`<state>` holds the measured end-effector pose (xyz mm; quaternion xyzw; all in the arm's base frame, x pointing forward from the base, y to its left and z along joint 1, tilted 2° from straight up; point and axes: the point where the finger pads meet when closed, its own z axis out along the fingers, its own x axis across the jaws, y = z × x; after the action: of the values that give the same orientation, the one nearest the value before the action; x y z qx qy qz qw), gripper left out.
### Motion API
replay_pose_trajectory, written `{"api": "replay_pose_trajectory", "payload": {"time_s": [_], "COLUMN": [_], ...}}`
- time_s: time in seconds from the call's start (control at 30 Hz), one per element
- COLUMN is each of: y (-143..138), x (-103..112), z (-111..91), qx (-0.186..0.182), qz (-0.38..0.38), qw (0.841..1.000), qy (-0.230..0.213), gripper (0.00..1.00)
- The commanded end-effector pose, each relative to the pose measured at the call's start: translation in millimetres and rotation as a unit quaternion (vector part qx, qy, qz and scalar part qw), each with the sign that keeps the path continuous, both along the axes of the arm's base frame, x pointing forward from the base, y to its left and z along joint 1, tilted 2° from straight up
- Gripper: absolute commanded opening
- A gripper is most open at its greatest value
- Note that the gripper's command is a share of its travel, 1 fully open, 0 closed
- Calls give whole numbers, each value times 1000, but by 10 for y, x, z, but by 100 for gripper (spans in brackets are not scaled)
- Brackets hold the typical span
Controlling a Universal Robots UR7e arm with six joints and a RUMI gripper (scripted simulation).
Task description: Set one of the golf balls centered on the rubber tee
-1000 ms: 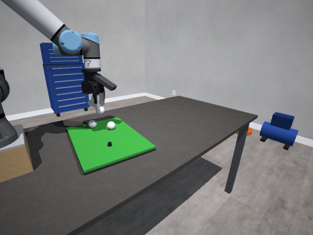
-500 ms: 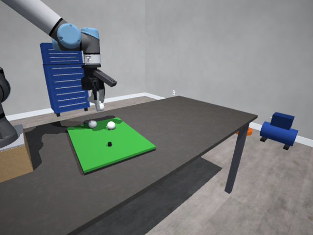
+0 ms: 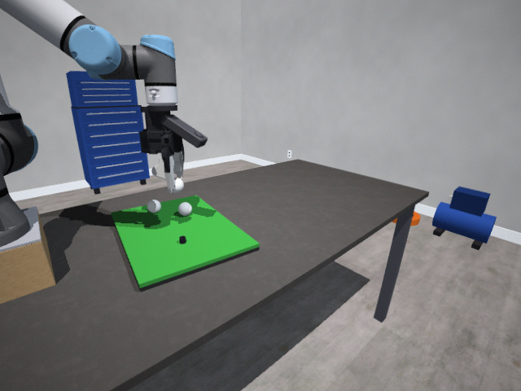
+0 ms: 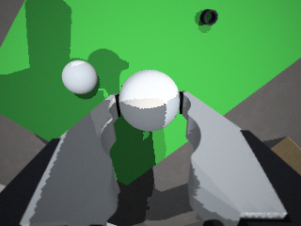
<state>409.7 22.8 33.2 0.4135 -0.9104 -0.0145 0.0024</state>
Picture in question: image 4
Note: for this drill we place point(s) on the green rectangular mat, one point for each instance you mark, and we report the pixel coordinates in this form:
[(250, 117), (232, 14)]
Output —
[(221, 62)]

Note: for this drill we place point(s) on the white ball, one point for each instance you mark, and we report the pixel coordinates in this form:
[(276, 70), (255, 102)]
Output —
[(149, 100), (79, 77)]

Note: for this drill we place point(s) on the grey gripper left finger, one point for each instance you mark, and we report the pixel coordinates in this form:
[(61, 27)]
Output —
[(71, 181)]

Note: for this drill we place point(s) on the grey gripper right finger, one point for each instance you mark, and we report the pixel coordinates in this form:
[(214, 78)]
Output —
[(234, 177)]

